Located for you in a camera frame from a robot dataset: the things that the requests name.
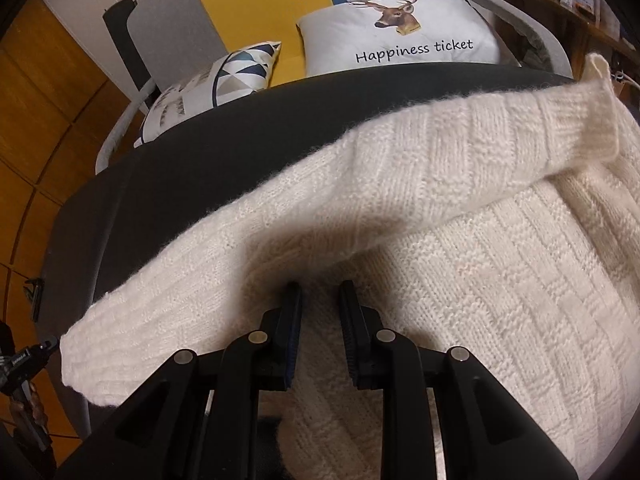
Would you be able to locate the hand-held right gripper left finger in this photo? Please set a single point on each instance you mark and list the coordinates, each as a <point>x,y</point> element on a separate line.
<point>295,340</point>

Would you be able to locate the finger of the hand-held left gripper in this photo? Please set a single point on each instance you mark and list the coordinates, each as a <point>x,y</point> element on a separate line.
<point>47,347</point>

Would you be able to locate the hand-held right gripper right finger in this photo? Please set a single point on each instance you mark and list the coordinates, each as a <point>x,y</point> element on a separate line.
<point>350,340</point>

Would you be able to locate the cream knit sweater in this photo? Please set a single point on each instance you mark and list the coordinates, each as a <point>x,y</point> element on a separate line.
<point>450,260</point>

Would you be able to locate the person's left hand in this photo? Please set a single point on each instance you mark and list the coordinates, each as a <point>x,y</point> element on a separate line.
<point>35,402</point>

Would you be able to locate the triangle pattern pillow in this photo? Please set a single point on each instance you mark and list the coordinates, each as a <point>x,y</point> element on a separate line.
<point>215,85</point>

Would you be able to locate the white deer print pillow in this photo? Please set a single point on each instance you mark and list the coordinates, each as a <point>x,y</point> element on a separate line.
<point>400,35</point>

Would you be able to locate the grey yellow blue sofa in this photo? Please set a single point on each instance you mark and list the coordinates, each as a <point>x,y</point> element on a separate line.
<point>250,0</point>

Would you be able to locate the brown wooden desk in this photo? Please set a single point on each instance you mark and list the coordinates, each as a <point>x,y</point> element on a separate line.
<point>565,15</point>

